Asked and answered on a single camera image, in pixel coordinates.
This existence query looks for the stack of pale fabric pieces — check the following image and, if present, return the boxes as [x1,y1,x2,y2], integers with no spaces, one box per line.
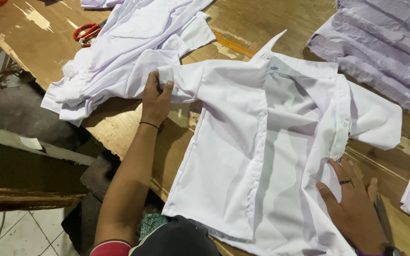
[307,0,410,112]

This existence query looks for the person's black garment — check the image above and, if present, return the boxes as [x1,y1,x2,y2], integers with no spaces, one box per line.
[130,215,220,256]

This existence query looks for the white buttoned shirt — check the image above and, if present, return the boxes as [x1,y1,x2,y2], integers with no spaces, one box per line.
[157,29,403,256]

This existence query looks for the dark wooden bench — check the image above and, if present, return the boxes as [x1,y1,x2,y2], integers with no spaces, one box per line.
[0,123,96,214]

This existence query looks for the white paper label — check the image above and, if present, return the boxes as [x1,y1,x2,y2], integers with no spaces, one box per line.
[18,136,43,151]

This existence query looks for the dark grey sack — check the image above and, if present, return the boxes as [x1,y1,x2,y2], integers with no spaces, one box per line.
[0,83,84,151]

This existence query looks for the grey metal thread snips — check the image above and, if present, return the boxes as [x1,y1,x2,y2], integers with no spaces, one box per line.
[374,194,396,247]

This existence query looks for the black wrist watch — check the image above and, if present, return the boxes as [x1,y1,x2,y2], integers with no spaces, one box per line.
[383,246,407,256]

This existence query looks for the red handled scissors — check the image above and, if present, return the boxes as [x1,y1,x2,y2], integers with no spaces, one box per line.
[73,19,108,48]

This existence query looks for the person's red sleeve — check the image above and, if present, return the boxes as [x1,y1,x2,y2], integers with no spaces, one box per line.
[90,240,133,256]

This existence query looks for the person's left hand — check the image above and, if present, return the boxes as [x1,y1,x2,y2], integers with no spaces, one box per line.
[140,70,174,128]

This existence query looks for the dark wooden block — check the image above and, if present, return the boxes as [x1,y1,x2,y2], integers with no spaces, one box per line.
[80,151,122,204]

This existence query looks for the green patterned cloth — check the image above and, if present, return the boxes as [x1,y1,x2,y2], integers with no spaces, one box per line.
[139,213,169,241]

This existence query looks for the person's right hand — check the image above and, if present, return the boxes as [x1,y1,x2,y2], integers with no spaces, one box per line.
[316,157,390,251]

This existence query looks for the crumpled white shirts heap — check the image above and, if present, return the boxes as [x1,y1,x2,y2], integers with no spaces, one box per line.
[41,0,217,127]

